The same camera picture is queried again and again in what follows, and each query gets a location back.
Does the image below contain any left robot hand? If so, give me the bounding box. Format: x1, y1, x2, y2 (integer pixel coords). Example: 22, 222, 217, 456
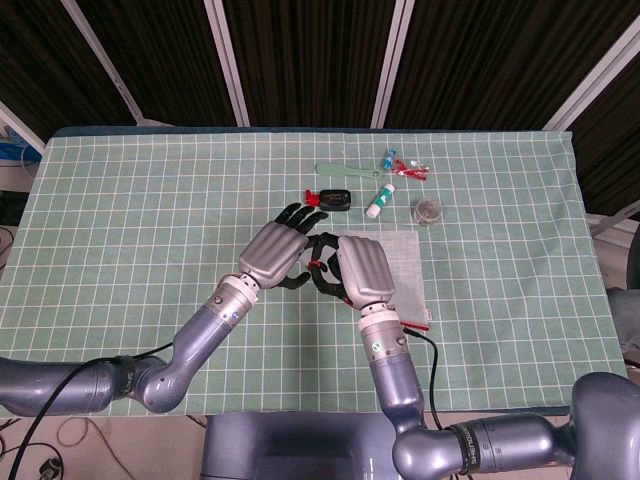
238, 201, 330, 291

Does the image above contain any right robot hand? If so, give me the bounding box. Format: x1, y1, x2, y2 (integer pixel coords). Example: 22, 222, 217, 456
307, 230, 397, 309

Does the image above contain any clear zip bag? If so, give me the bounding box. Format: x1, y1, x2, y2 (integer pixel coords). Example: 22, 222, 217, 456
308, 228, 431, 332

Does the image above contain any white green glue stick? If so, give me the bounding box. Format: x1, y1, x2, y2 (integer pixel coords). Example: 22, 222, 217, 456
365, 183, 396, 219

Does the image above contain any black bottle red cap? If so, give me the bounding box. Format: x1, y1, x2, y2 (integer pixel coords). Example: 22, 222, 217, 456
304, 188, 354, 214

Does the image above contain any clear jar of paper clips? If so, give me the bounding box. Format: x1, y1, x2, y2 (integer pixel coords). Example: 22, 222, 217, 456
410, 196, 443, 227

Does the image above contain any mint green plastic paddle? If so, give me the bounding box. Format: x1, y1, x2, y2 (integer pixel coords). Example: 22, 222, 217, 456
315, 162, 386, 180

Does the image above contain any red tassel packet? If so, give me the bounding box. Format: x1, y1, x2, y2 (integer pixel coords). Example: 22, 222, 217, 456
391, 157, 432, 182

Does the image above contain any green white checked tablecloth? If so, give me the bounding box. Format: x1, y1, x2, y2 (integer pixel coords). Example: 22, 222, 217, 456
4, 130, 632, 417

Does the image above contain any blue white box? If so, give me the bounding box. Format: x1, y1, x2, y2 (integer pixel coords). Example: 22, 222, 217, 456
0, 102, 46, 166

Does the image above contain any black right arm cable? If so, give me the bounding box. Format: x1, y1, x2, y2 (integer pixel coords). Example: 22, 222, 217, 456
402, 325, 447, 432

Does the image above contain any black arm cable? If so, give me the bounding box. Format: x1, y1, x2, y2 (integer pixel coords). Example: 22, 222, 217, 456
402, 325, 447, 432
0, 342, 176, 480

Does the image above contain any white frame post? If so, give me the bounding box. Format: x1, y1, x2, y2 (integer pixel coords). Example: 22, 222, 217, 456
544, 19, 640, 131
370, 0, 414, 129
62, 0, 146, 126
204, 0, 250, 126

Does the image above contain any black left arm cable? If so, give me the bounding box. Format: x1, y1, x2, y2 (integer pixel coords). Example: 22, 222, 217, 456
0, 342, 176, 480

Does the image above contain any grey floor cable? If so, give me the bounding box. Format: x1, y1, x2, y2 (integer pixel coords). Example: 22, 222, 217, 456
54, 417, 117, 454

